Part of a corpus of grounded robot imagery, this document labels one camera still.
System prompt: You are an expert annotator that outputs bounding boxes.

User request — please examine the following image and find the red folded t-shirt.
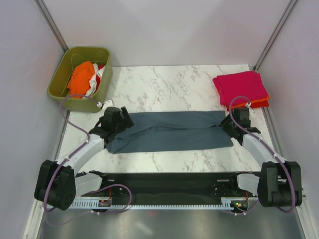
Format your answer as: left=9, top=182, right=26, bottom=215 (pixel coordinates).
left=231, top=99, right=271, bottom=111

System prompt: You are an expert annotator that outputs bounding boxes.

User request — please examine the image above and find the white slotted cable duct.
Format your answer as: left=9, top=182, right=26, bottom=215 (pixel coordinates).
left=68, top=197, right=234, bottom=210

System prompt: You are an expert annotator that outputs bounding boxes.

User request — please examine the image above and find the orange t-shirt in bin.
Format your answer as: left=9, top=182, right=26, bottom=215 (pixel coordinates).
left=67, top=61, right=95, bottom=99

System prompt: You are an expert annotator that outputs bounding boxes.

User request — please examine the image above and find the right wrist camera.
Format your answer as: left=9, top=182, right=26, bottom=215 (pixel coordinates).
left=245, top=103, right=256, bottom=119

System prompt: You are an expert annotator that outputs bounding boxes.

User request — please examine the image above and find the blue-grey t-shirt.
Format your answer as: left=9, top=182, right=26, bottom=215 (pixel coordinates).
left=106, top=111, right=233, bottom=154

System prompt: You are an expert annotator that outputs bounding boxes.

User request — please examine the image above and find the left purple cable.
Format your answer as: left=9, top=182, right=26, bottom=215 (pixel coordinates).
left=42, top=94, right=133, bottom=227

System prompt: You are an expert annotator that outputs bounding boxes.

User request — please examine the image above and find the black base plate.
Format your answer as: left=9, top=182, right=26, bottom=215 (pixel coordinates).
left=86, top=172, right=257, bottom=205

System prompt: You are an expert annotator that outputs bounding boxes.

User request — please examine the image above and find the white and red t-shirt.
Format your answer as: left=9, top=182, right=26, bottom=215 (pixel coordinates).
left=85, top=63, right=106, bottom=97

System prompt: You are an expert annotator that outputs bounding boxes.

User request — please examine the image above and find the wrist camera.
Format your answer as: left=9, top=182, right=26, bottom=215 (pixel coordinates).
left=96, top=100, right=114, bottom=110
left=245, top=103, right=256, bottom=119

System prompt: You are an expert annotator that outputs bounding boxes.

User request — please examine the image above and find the orange folded t-shirt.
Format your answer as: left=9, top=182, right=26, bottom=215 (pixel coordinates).
left=220, top=95, right=270, bottom=111

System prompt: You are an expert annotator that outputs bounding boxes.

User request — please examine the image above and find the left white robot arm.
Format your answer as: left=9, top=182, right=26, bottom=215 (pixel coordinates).
left=34, top=107, right=134, bottom=211

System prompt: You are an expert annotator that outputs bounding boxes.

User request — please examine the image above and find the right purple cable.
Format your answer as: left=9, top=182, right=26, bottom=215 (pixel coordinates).
left=228, top=96, right=297, bottom=217

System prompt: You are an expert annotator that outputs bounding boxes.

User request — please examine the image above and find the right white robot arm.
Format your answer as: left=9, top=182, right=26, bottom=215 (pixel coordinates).
left=219, top=108, right=302, bottom=210

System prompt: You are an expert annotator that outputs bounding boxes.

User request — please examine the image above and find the olive green plastic bin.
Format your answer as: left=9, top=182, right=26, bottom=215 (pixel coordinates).
left=47, top=46, right=113, bottom=113

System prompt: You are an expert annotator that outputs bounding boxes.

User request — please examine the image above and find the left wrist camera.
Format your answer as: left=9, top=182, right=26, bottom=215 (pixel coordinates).
left=96, top=100, right=114, bottom=110

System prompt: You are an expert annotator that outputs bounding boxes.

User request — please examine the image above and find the purple cable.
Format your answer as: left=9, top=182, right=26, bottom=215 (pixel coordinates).
left=228, top=96, right=297, bottom=217
left=42, top=94, right=133, bottom=227

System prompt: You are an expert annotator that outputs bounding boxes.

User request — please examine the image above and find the magenta folded t-shirt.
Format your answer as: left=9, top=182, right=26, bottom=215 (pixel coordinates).
left=212, top=71, right=269, bottom=100

